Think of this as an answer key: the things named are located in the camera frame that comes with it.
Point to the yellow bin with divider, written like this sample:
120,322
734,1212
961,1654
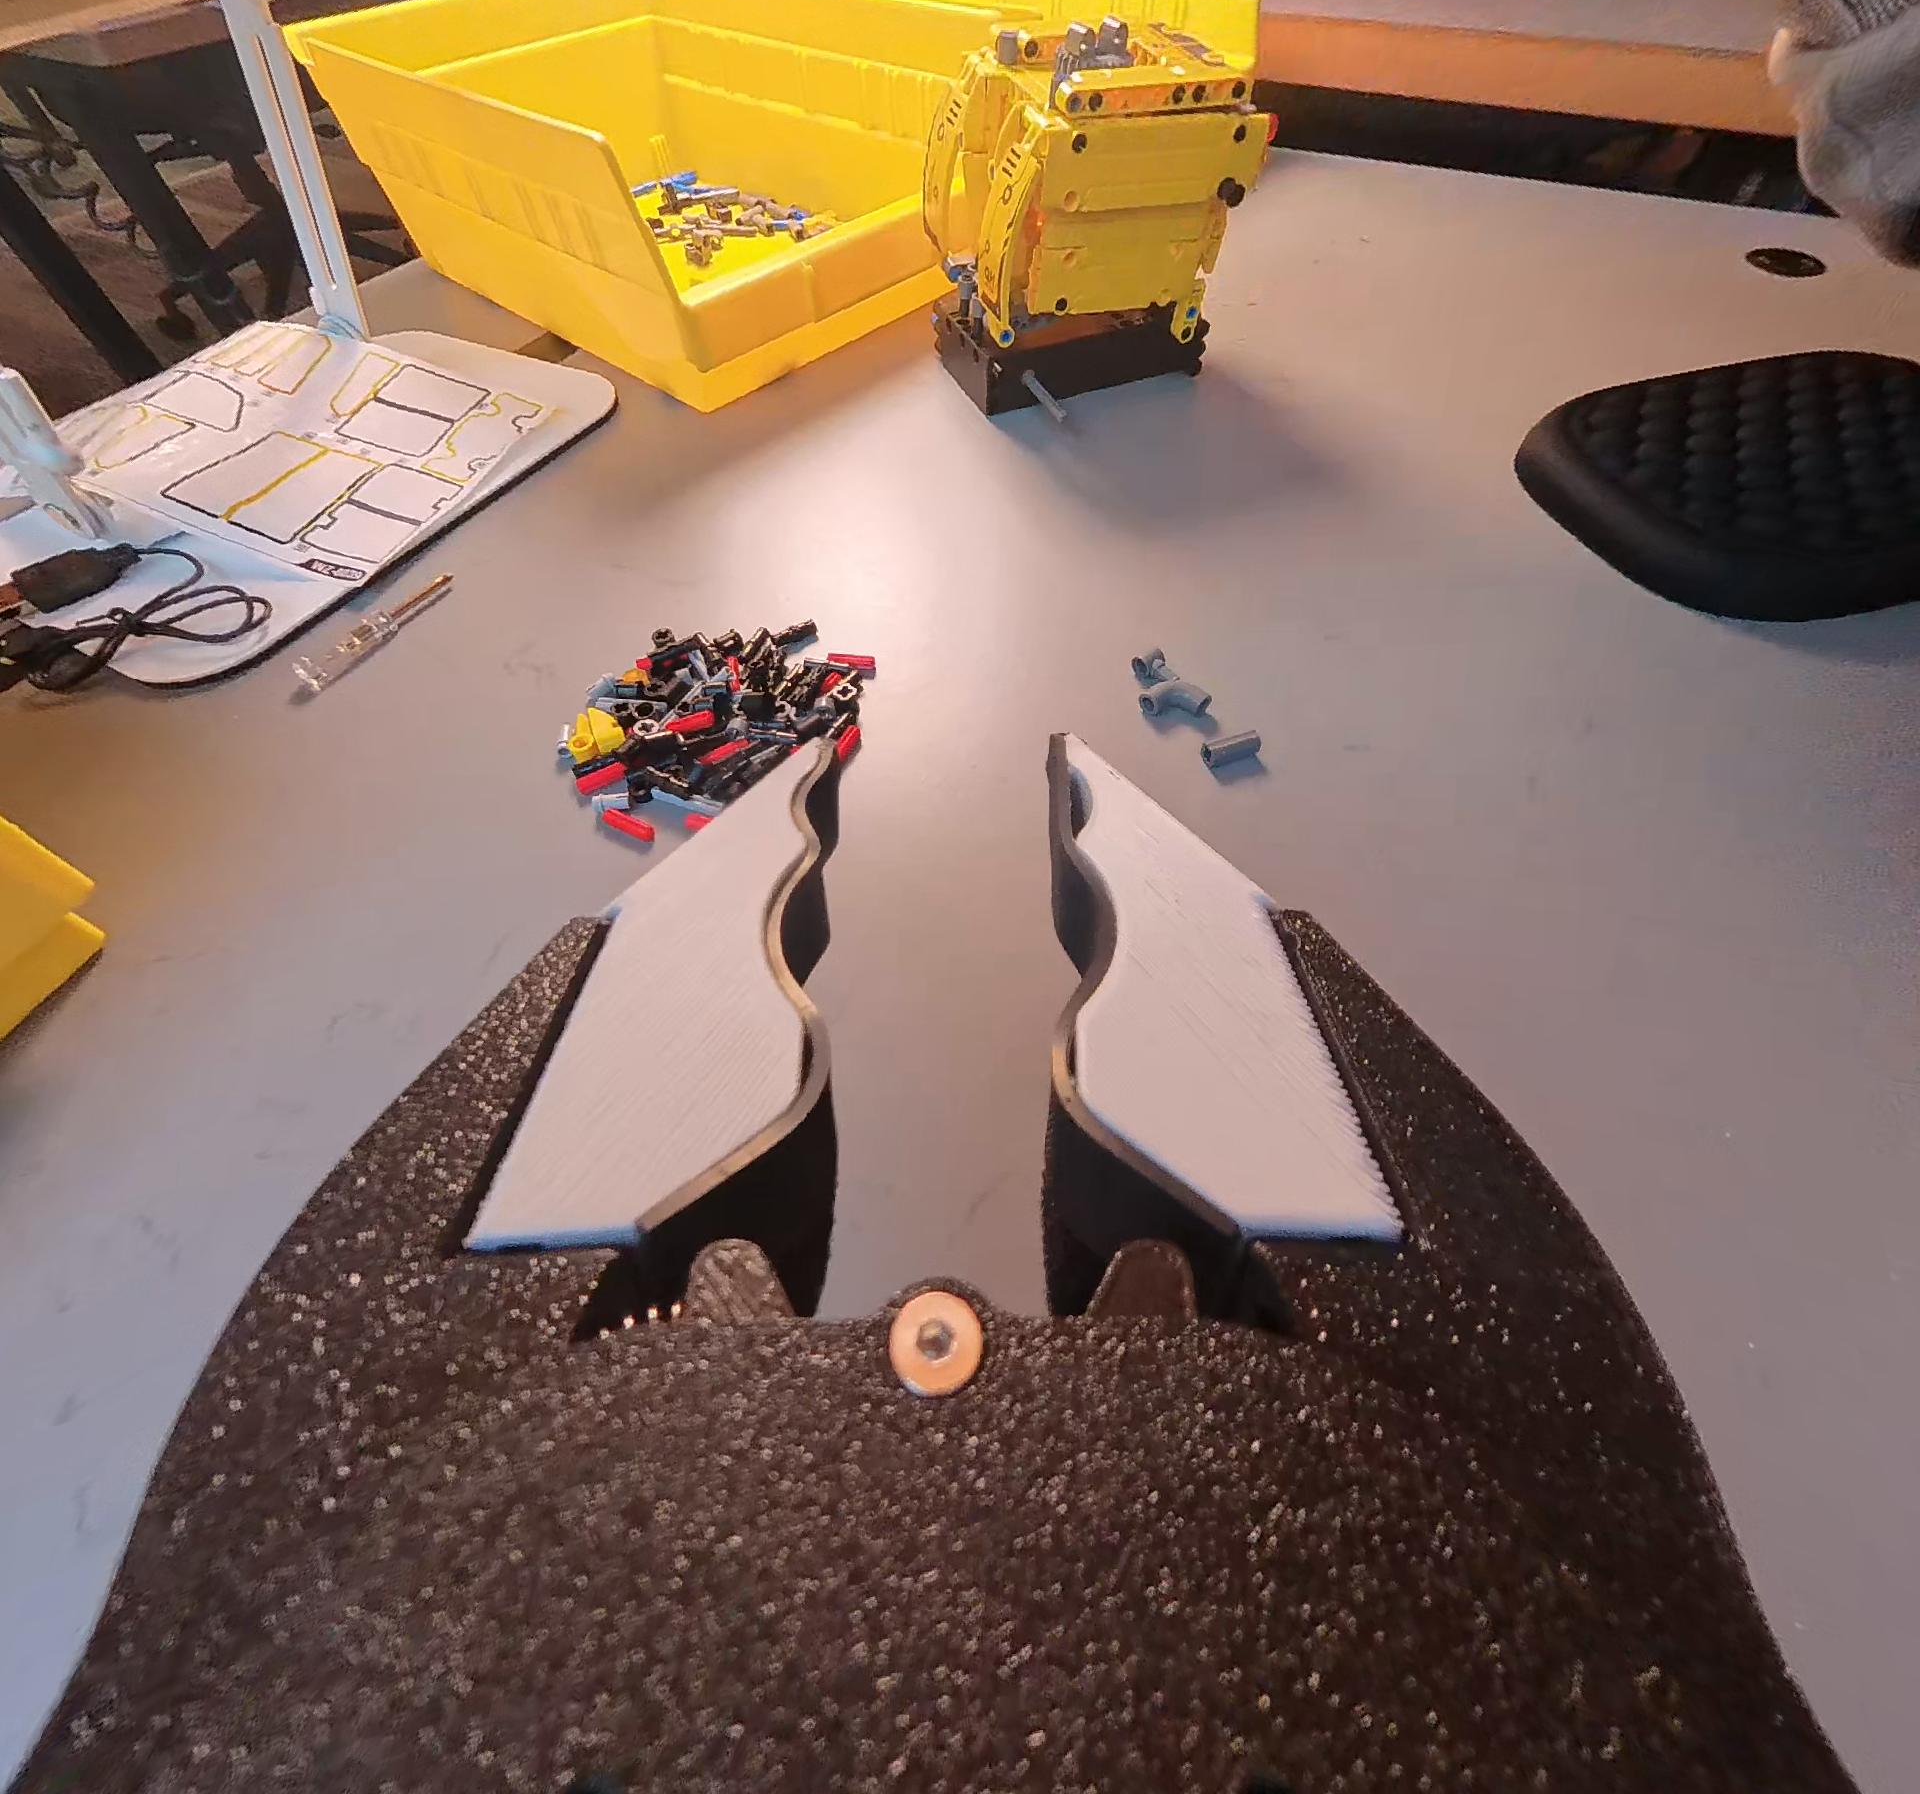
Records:
495,175

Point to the grey straight sleeve piece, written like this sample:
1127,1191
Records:
1231,753

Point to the person's right forearm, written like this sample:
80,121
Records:
1860,55

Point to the heap of assorted small parts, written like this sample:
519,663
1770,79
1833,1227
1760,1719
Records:
721,227

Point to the white wooden book stand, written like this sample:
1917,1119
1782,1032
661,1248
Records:
293,175

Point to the white sticker sheet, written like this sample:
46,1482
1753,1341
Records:
300,475

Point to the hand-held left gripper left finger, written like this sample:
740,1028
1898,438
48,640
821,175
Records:
674,1075

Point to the grey desk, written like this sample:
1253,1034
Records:
1501,924

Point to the pile of black red pins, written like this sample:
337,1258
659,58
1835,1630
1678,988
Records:
705,729

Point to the yellow block robot model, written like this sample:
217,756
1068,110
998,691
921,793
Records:
1110,204

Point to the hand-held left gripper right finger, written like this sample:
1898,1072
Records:
1231,1075

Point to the pile of grey connectors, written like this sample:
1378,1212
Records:
1174,696

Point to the yellow plastic bin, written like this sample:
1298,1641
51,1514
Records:
39,924

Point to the black wrist rest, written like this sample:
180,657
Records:
1725,504

